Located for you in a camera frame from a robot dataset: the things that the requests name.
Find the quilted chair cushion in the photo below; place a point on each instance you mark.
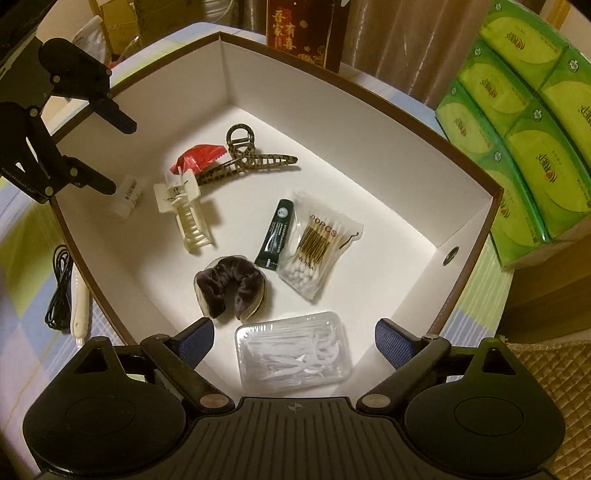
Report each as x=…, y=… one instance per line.
x=568, y=392

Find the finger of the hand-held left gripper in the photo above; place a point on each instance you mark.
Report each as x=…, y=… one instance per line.
x=69, y=168
x=99, y=99

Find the red gift bag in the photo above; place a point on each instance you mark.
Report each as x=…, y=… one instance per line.
x=300, y=32

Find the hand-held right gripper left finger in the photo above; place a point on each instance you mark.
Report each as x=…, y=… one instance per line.
x=198, y=341

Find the dark brown scrunchie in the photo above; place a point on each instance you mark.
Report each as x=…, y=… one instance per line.
x=221, y=281

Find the white slim stick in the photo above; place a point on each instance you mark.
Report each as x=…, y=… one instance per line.
x=79, y=304

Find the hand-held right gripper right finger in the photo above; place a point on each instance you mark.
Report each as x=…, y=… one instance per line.
x=392, y=342

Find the brown box with white inside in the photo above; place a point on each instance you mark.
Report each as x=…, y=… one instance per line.
x=323, y=138

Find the bag of cotton swabs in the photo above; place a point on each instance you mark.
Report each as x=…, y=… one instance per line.
x=318, y=249

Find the small white bottle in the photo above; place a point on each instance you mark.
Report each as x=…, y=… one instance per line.
x=123, y=199

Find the olive hair claw clip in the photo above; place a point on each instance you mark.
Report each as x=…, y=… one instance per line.
x=258, y=164

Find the clear box of floss picks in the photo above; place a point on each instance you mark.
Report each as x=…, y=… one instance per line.
x=291, y=355

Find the beige curtain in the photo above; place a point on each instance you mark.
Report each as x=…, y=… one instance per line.
x=406, y=46

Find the red snack packet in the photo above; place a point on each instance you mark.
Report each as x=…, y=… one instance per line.
x=198, y=157

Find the dark green tube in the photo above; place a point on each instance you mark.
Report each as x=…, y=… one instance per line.
x=274, y=235

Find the stack of green tissue packs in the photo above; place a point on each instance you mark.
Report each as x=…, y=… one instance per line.
x=531, y=138

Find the cream hair claw clip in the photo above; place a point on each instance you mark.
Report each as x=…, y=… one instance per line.
x=189, y=222

